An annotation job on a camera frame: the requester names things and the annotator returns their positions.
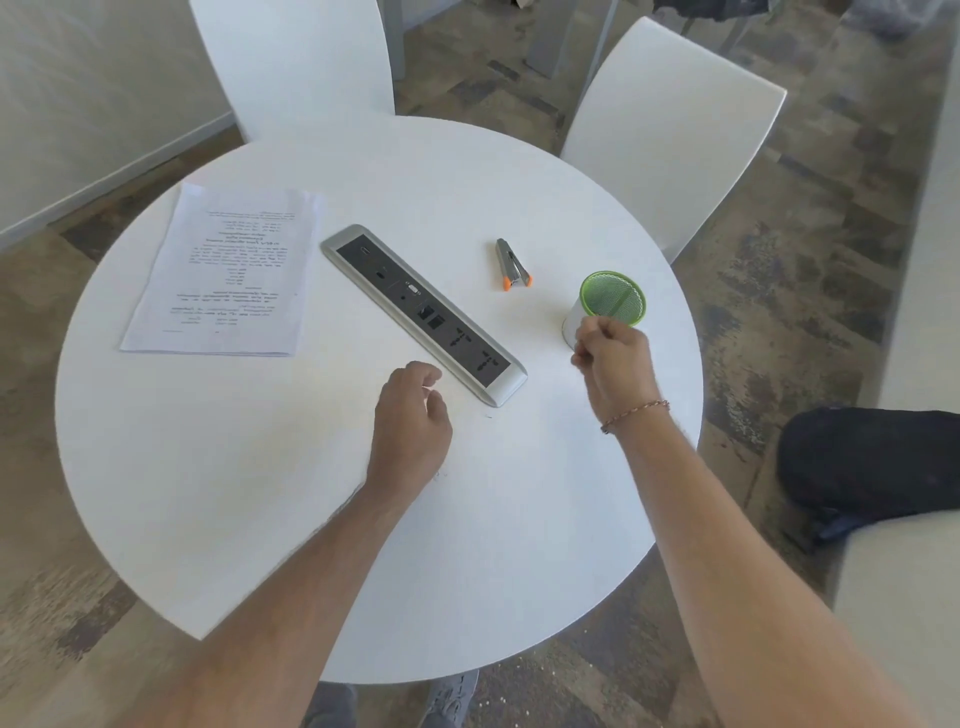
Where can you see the white chair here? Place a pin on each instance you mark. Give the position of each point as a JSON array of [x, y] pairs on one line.
[[300, 60], [667, 127]]

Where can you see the grey stapler with orange tips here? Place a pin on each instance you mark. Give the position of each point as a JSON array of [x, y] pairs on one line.
[[511, 265]]

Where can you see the grey metal table leg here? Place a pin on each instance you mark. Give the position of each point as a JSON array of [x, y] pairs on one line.
[[396, 37], [551, 34]]

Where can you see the black bag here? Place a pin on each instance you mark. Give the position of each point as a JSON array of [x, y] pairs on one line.
[[870, 461]]

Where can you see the grey shoe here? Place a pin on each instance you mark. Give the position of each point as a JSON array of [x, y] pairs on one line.
[[450, 697]]

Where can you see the printed white paper sheets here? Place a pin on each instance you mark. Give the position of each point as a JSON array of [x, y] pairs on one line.
[[225, 274]]

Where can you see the person's right forearm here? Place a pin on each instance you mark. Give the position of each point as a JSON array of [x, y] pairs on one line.
[[720, 570]]

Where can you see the person's left hand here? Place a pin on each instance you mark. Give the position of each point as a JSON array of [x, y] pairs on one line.
[[409, 431]]

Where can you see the person's left fingers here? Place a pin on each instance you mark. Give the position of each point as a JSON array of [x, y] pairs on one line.
[[418, 372]]

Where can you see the grey trouser leg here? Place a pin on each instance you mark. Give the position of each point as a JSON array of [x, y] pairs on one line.
[[330, 706]]

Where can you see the person's right fingers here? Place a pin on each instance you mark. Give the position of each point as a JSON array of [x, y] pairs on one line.
[[596, 341]]

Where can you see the white bench seat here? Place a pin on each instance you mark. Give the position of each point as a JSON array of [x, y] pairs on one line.
[[907, 622]]

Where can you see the green mesh pen cup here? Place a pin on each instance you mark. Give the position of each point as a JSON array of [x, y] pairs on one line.
[[611, 298]]

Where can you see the silver tabletop power socket strip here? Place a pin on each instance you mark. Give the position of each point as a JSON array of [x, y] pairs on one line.
[[424, 311]]

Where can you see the person's right hand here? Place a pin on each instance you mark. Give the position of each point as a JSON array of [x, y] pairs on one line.
[[619, 367]]

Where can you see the person's left forearm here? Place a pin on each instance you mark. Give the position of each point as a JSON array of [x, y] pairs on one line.
[[300, 600]]

